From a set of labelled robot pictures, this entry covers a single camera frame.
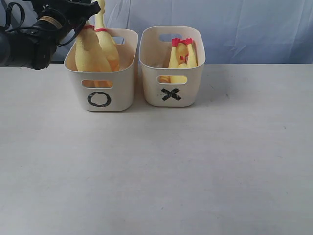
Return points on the cream bin marked X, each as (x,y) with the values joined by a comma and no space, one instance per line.
(154,56)

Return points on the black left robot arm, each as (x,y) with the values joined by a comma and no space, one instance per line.
(58,23)

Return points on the headless yellow rubber chicken body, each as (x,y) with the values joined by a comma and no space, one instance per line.
(180,48)

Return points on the whole rubber chicken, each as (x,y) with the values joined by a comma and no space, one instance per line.
(89,56)
(107,43)

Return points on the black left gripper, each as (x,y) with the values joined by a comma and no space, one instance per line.
(74,11)

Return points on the cream bin marked O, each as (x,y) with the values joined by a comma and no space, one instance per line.
(107,92)

